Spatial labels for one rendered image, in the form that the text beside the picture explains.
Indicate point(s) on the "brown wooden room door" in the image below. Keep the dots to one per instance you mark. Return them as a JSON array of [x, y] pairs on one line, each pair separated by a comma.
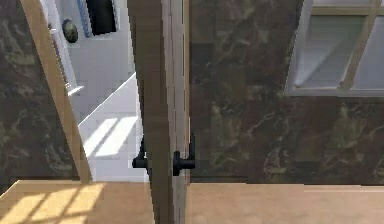
[[160, 83]]

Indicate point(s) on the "black blue framed picture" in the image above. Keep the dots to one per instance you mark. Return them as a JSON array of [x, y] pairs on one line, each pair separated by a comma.
[[99, 16]]

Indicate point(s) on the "dark round ball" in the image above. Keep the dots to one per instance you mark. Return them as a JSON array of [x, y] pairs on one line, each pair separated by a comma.
[[70, 31]]

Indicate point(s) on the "white framed window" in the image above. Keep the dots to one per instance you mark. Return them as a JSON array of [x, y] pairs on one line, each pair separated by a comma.
[[336, 50]]

